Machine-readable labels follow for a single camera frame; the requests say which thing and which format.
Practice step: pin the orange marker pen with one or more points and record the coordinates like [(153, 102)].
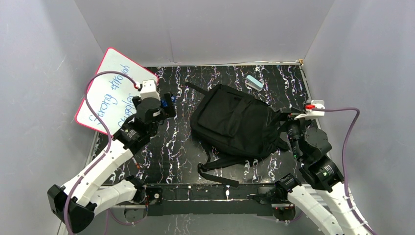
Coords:
[(136, 163)]

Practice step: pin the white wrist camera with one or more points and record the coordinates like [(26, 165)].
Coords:
[(149, 90), (313, 109)]

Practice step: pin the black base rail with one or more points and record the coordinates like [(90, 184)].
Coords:
[(202, 199)]

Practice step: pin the light blue eraser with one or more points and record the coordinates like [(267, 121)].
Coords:
[(253, 83)]

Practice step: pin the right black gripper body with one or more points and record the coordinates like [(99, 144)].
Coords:
[(294, 129)]

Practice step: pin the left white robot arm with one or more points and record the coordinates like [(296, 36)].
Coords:
[(78, 201)]

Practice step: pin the black student backpack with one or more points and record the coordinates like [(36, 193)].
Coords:
[(234, 127)]

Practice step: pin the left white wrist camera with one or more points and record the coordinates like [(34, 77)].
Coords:
[(149, 90)]

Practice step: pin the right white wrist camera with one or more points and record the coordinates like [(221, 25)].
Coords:
[(313, 109)]

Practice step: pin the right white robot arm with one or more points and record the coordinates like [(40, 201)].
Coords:
[(310, 146)]

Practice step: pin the pink-framed whiteboard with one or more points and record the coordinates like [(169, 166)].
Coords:
[(110, 95)]

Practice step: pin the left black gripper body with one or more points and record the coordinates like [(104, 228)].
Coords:
[(167, 105)]

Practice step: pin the blue stapler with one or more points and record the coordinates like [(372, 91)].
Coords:
[(164, 101)]

